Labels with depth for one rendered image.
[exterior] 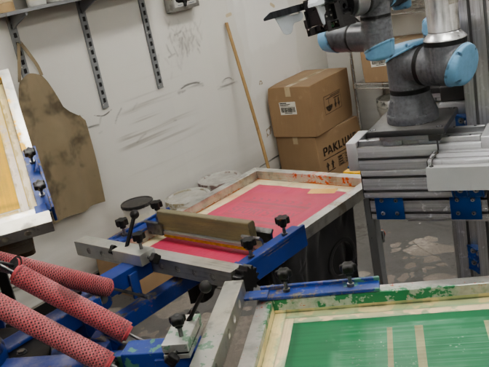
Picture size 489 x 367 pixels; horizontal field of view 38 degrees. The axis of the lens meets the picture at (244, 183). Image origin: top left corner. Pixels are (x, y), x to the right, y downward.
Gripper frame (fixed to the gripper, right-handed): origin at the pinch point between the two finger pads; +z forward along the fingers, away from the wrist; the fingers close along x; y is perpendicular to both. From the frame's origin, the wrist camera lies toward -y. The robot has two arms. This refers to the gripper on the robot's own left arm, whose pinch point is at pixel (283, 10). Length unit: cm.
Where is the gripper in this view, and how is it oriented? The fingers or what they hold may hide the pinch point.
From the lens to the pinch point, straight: 159.2
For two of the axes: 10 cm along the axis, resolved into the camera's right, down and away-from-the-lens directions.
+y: 2.7, 9.4, 2.0
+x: -6.0, 0.0, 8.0
